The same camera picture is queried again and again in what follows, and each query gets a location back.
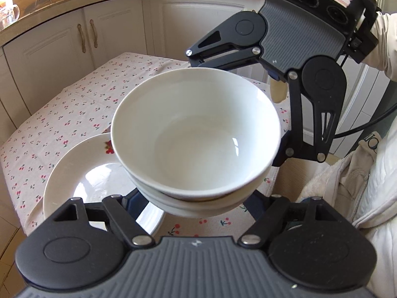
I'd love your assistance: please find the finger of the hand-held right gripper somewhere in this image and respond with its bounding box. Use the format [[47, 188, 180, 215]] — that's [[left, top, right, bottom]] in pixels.
[[271, 71, 342, 167], [185, 11, 264, 70]]

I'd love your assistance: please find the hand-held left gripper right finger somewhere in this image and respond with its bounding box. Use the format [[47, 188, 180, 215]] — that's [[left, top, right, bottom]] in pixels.
[[238, 191, 351, 249]]

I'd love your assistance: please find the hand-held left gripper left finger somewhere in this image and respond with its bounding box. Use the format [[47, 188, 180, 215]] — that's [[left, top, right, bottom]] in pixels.
[[54, 188, 156, 248]]

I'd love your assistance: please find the white floral plate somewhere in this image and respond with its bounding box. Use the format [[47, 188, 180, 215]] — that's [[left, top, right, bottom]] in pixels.
[[43, 132, 165, 237]]

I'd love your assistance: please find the person's right forearm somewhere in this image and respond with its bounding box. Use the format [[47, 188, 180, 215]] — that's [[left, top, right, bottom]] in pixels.
[[363, 11, 397, 83]]

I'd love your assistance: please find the person's right hand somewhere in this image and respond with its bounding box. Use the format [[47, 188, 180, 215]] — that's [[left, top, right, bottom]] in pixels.
[[269, 78, 288, 104]]

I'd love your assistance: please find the white cabinet door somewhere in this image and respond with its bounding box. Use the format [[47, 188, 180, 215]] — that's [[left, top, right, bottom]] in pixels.
[[83, 0, 149, 69], [149, 0, 269, 78], [2, 8, 94, 131]]

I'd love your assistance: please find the white panelled door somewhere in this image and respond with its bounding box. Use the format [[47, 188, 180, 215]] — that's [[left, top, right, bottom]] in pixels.
[[302, 53, 397, 157]]

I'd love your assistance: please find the person's beige fleece garment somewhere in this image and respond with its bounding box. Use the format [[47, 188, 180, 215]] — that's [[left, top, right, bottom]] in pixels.
[[295, 132, 383, 224]]

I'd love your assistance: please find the person's white quilted jacket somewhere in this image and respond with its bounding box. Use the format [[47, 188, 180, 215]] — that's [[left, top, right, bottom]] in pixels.
[[354, 127, 397, 298]]

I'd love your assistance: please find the cherry print tablecloth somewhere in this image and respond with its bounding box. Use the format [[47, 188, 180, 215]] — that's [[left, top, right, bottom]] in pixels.
[[0, 51, 292, 239]]

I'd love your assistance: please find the glass pitcher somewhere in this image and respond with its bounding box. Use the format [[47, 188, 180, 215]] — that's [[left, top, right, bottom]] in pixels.
[[0, 4, 20, 28]]

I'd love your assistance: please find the black cable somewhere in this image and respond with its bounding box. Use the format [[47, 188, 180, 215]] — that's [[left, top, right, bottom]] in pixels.
[[333, 104, 397, 139]]

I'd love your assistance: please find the bronze cabinet handle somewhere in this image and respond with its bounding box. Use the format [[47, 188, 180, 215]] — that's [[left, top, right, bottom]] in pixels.
[[90, 19, 99, 48], [77, 24, 86, 53]]

